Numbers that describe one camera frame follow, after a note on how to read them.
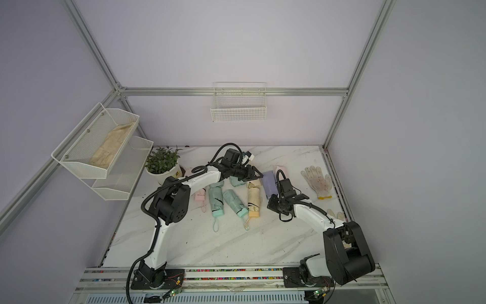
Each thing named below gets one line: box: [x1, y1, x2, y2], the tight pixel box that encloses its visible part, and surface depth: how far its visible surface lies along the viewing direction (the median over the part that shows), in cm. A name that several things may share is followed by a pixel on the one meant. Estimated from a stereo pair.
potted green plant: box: [144, 145, 183, 186], surface depth 93 cm
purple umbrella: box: [261, 170, 280, 200], surface depth 103 cm
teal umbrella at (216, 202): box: [208, 181, 225, 233], surface depth 95 cm
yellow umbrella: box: [247, 180, 262, 219], surface depth 95 cm
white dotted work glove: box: [300, 165, 333, 200], surface depth 106 cm
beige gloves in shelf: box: [89, 122, 135, 170], surface depth 81 cm
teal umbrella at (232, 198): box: [222, 189, 250, 232], surface depth 93 cm
